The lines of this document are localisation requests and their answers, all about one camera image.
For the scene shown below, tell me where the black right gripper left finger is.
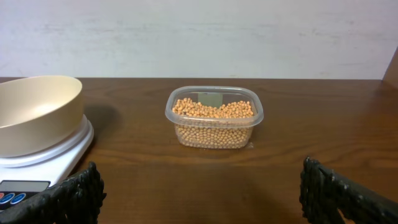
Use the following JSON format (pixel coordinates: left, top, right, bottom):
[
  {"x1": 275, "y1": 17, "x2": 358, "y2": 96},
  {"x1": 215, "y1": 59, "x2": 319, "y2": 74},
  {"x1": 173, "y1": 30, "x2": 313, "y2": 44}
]
[{"x1": 1, "y1": 162, "x2": 106, "y2": 224}]

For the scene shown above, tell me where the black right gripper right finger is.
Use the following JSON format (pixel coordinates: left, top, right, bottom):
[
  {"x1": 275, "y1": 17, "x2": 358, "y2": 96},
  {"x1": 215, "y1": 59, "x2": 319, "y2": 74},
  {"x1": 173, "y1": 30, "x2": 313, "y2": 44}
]
[{"x1": 299, "y1": 157, "x2": 397, "y2": 224}]

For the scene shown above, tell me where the pile of soybeans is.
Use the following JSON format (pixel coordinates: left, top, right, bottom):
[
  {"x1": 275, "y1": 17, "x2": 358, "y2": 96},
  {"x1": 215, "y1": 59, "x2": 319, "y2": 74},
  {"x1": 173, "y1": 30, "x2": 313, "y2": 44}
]
[{"x1": 172, "y1": 98, "x2": 254, "y2": 149}]

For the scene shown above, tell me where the white digital kitchen scale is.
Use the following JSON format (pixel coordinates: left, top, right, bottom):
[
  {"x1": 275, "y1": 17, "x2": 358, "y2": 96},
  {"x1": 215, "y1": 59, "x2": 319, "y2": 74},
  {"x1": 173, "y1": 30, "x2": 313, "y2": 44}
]
[{"x1": 1, "y1": 116, "x2": 94, "y2": 211}]

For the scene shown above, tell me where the cream bowl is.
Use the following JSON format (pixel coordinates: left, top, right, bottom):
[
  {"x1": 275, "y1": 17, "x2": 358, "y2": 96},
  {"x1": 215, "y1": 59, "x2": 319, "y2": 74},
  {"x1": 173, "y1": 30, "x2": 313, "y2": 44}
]
[{"x1": 1, "y1": 76, "x2": 84, "y2": 157}]

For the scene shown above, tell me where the clear plastic container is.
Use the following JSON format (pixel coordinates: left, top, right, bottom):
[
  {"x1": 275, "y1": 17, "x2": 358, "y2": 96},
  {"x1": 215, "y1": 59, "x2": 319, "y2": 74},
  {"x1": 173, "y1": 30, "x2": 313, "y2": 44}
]
[{"x1": 165, "y1": 86, "x2": 264, "y2": 149}]

